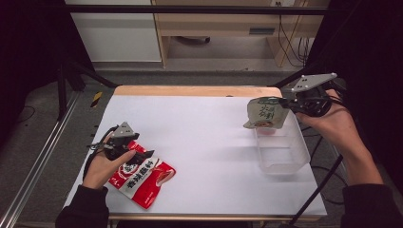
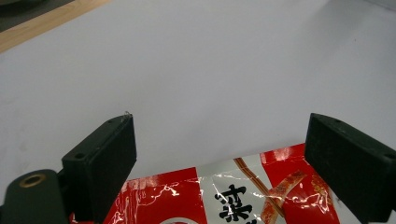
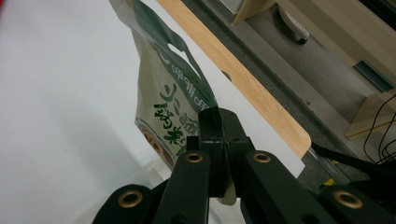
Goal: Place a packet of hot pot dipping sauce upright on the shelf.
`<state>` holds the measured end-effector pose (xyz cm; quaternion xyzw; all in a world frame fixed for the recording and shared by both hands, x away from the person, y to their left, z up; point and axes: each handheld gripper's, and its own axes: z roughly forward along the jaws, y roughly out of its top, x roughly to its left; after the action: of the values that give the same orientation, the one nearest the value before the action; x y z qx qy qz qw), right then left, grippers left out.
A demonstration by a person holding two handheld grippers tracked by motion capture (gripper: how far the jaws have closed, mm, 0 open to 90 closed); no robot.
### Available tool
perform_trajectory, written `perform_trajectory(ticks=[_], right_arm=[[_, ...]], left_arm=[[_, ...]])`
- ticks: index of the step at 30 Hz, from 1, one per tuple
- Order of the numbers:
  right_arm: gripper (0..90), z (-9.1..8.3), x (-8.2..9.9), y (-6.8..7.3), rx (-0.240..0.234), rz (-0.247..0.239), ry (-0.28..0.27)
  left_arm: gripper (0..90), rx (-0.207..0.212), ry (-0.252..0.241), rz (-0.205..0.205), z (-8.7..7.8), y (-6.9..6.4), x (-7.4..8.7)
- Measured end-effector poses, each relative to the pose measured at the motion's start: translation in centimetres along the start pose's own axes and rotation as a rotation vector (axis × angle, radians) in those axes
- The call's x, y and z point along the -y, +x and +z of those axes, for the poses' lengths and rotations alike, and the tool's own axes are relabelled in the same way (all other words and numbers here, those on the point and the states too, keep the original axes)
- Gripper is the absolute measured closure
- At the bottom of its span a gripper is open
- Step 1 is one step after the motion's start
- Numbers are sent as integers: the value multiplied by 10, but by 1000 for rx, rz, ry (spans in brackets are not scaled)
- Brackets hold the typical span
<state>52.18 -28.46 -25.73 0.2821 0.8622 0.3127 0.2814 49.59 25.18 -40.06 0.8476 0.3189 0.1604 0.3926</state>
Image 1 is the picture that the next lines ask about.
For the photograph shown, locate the black hanging desk cables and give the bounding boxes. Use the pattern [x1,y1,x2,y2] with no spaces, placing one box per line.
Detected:
[277,1,313,68]

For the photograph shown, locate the red white seasoning pouch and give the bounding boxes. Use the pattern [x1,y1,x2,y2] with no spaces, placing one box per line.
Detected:
[107,141,177,210]

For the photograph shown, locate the yellow black tape strip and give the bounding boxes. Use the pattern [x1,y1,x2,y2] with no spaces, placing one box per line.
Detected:
[90,91,104,108]

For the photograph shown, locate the light wooden desk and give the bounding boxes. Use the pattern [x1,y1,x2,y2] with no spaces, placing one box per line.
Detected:
[151,0,331,68]

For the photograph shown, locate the clear plastic container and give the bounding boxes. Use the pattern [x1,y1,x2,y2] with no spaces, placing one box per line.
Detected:
[253,110,312,176]

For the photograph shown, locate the black slanted pole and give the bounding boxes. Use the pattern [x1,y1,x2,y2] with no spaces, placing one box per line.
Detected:
[289,154,345,226]

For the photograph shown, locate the white paper sheet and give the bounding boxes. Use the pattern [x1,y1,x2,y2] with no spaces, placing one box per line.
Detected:
[63,94,328,217]

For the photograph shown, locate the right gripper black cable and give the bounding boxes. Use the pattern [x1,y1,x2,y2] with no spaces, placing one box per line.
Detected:
[326,80,353,110]

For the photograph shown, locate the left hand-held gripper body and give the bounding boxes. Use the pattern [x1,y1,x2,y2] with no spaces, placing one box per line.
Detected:
[104,122,141,161]

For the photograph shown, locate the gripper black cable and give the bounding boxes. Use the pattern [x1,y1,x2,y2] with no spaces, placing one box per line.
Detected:
[326,80,353,110]
[83,125,119,180]

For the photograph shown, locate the black horizontal frame bar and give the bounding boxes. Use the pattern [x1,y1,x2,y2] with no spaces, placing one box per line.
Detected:
[63,4,331,16]

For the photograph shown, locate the beige green seasoning pouch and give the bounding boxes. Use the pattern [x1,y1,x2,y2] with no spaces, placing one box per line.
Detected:
[242,96,291,130]

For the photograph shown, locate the person's right hand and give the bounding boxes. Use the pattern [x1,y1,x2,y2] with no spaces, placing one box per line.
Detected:
[296,89,362,153]

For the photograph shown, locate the person's left hand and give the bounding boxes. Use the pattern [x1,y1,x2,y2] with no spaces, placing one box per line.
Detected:
[83,150,137,191]

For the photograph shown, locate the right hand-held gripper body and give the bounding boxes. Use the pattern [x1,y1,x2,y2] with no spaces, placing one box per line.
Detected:
[288,72,338,118]

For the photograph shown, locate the white cabinet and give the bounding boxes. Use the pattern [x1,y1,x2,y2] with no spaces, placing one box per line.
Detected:
[65,0,163,64]

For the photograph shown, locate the black floor cable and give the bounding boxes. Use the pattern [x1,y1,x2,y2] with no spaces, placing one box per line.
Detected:
[300,124,348,206]

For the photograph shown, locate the black hose under desk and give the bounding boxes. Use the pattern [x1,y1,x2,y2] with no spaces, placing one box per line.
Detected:
[175,35,211,46]

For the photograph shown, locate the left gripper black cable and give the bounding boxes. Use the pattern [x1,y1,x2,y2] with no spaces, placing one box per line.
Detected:
[83,125,119,180]

